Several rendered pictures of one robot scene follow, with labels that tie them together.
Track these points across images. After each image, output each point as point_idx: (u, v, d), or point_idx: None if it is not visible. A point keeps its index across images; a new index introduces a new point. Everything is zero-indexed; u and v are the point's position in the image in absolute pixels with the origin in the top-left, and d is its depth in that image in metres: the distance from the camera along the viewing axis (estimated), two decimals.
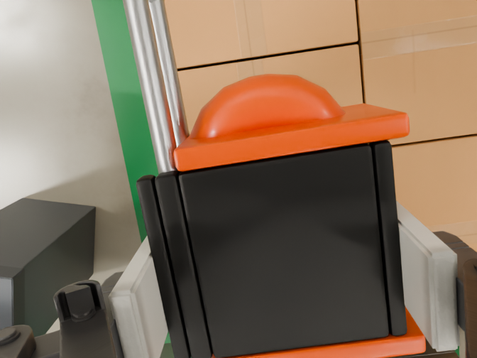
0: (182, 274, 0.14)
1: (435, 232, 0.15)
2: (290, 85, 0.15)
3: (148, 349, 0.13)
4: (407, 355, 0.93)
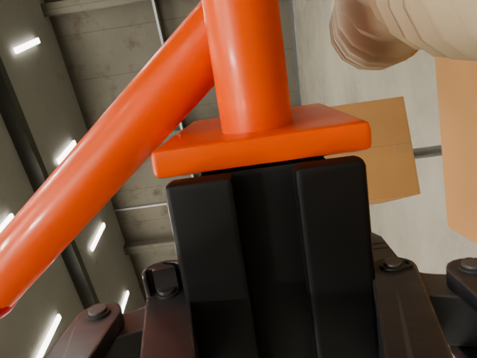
0: None
1: None
2: None
3: None
4: None
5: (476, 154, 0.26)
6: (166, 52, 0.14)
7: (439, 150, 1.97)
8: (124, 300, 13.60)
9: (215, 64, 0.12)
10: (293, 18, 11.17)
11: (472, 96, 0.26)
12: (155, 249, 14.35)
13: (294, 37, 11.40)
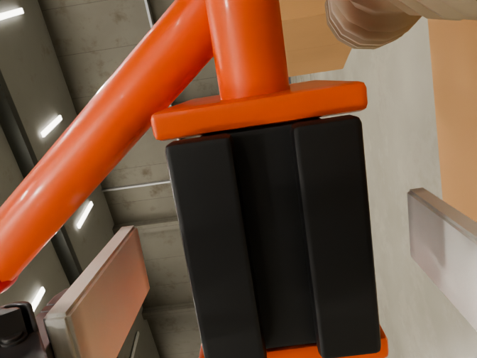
0: None
1: None
2: None
3: None
4: None
5: (471, 136, 0.26)
6: (165, 22, 0.14)
7: None
8: None
9: (213, 30, 0.13)
10: None
11: (466, 79, 0.26)
12: (145, 231, 14.18)
13: None
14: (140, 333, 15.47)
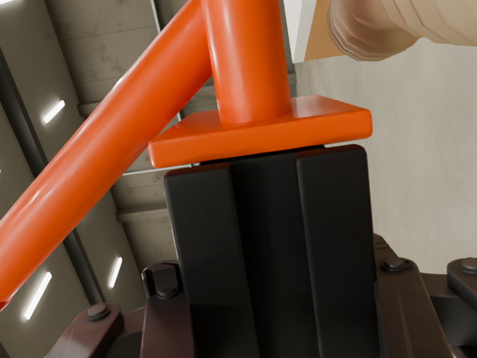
0: None
1: None
2: None
3: None
4: None
5: None
6: (162, 41, 0.14)
7: None
8: (117, 266, 13.49)
9: (213, 52, 0.12)
10: None
11: None
12: (147, 217, 14.20)
13: None
14: None
